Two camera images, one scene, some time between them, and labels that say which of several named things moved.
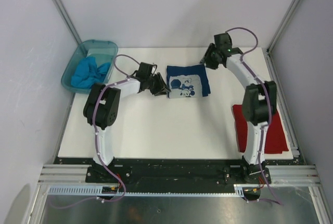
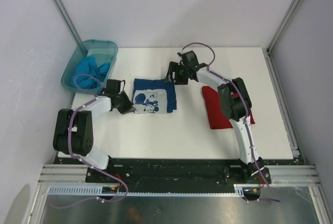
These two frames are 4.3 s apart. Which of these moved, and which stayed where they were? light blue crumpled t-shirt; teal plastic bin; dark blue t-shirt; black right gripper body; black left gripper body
Moved: dark blue t-shirt; black right gripper body; black left gripper body
Stayed: light blue crumpled t-shirt; teal plastic bin
